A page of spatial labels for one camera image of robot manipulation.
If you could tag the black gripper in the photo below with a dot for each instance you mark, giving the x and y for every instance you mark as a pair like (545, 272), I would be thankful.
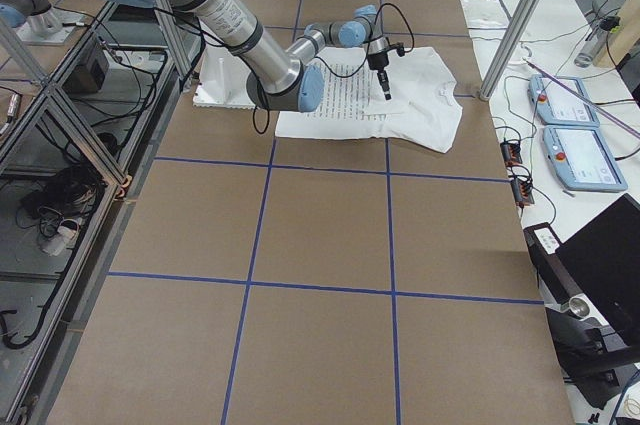
(377, 62)

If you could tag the white printed t-shirt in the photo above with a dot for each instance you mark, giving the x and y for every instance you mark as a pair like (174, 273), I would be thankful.
(422, 108)

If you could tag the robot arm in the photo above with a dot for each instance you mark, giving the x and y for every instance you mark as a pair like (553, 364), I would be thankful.
(284, 79)

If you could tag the third robot arm grey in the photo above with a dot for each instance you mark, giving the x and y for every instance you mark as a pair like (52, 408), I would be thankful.
(35, 21)

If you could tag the clear plastic garment bag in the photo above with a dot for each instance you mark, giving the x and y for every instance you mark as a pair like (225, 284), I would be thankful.
(486, 19)

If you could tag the black orange connector box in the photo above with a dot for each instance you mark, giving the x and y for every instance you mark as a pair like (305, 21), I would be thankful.
(511, 153)

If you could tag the upper teach pendant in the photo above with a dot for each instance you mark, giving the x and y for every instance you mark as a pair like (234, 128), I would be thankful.
(554, 105)

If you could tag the teach pendant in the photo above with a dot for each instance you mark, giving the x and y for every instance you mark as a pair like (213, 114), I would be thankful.
(582, 160)
(554, 105)

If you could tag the lower teach pendant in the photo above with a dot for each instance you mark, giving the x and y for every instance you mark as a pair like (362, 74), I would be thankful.
(582, 160)

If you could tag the brown paper table cover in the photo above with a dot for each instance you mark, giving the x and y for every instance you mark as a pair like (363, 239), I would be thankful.
(263, 280)

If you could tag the purple rod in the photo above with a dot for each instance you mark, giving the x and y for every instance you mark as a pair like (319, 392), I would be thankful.
(618, 122)

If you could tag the black laptop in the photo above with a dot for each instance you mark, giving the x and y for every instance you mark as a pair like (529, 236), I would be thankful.
(603, 260)

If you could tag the black metal stand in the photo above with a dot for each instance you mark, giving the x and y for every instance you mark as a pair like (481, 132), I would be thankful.
(593, 356)

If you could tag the aluminium frame post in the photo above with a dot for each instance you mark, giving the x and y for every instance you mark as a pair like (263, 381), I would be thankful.
(505, 50)

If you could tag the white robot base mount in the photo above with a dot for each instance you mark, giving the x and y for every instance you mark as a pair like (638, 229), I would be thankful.
(222, 81)

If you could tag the aluminium frame rack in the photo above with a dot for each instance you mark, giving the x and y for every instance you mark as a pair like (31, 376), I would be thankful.
(75, 142)

